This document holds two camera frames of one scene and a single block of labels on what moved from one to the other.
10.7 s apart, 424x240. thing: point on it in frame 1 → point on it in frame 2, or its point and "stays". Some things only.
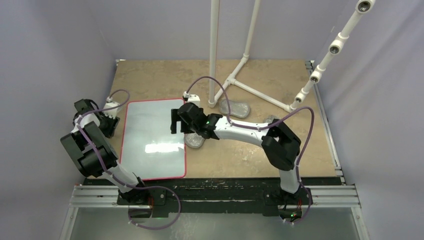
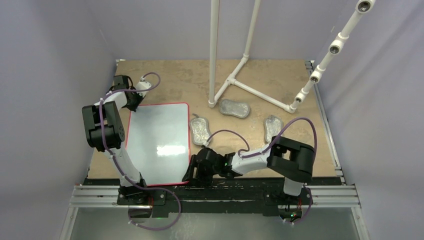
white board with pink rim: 149,150 stays
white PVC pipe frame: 334,48 stays
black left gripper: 108,132 → 140,98
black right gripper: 176,118 → 202,180
